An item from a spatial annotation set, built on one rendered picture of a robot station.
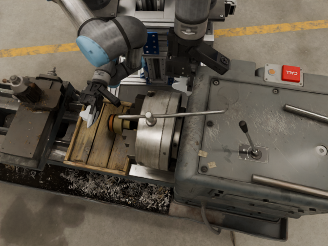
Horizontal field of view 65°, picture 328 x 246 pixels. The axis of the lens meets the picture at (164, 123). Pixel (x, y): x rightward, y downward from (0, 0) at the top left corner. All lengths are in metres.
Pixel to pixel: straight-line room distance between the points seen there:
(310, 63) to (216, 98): 1.96
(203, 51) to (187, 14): 0.11
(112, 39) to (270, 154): 0.63
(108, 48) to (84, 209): 1.52
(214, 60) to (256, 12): 2.39
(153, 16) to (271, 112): 0.77
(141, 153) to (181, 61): 0.41
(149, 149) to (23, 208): 1.62
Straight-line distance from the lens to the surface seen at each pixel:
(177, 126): 0.94
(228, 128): 0.87
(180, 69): 0.68
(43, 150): 1.33
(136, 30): 0.92
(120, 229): 2.10
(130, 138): 1.02
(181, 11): 0.58
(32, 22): 3.23
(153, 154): 0.92
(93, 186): 1.56
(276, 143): 0.90
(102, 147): 1.27
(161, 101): 0.93
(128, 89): 2.16
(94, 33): 0.90
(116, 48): 0.90
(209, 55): 0.65
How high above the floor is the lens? 2.06
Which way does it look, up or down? 68 degrees down
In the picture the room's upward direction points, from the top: 6 degrees counter-clockwise
